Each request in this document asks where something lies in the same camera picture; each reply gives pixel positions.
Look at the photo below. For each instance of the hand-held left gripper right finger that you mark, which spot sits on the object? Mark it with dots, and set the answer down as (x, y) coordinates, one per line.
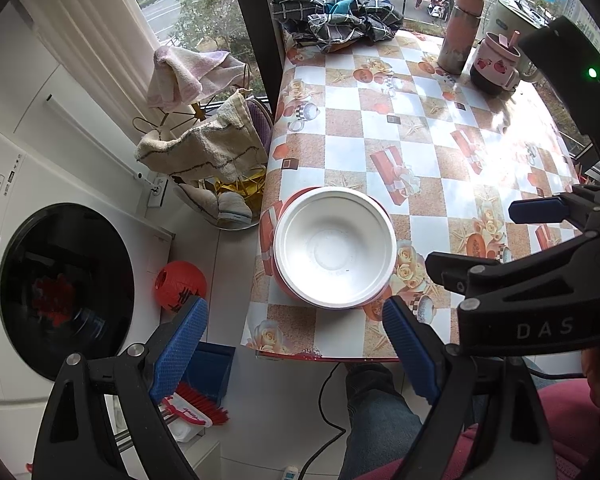
(410, 350)

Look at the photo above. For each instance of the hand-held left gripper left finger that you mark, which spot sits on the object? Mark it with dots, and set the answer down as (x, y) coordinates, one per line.
(177, 350)

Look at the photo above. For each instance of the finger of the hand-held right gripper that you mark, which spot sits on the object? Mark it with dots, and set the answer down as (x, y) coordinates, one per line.
(537, 210)
(465, 272)

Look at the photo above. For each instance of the pink square plate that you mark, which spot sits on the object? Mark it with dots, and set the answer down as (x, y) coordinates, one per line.
(281, 282)

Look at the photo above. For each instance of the white disposable bowl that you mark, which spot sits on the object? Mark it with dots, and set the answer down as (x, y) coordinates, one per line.
(335, 245)

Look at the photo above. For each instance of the blue box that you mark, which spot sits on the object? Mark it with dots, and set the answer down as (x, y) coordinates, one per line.
(212, 370)

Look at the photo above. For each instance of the red bristle brush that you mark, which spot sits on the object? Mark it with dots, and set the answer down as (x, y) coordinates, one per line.
(200, 405)

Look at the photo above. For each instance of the red paper lantern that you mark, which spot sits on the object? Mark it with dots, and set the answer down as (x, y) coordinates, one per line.
(180, 285)

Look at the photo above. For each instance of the white tissue pack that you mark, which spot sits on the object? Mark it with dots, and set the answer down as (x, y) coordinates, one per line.
(187, 432)

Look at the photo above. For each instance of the pink garment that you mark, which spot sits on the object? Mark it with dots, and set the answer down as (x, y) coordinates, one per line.
(570, 435)

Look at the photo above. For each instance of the white washing machine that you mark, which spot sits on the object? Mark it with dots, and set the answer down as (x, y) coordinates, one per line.
(65, 285)

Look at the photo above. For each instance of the checkered printed tablecloth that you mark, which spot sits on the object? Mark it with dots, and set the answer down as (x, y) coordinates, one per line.
(430, 135)

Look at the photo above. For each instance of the grey slippers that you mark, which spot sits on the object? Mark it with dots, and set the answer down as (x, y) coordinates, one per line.
(225, 207)

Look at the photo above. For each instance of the strawberry print mug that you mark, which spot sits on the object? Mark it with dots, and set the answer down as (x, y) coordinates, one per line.
(495, 65)

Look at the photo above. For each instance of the white power strip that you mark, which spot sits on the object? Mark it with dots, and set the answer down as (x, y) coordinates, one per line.
(290, 473)

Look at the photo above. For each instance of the cream electric kettle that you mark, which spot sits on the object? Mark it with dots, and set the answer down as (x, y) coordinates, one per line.
(517, 17)

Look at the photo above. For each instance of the pink thermos bottle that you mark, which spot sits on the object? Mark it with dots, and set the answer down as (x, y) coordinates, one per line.
(460, 30)

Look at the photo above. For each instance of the beige towel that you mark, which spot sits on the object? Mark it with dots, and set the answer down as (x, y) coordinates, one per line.
(205, 147)

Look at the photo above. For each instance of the gold drying rack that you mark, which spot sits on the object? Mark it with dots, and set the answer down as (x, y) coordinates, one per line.
(197, 110)

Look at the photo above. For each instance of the purple chair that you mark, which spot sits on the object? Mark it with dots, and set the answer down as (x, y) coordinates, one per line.
(260, 122)

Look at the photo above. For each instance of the dark plaid cloth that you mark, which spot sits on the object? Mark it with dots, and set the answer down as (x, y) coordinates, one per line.
(340, 20)

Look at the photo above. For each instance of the pink towel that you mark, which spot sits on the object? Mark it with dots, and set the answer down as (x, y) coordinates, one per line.
(190, 72)

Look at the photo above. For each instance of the white wall socket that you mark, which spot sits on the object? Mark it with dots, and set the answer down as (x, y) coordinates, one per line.
(156, 192)

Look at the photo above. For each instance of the black window frame post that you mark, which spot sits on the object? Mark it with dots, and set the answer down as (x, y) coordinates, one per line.
(252, 20)

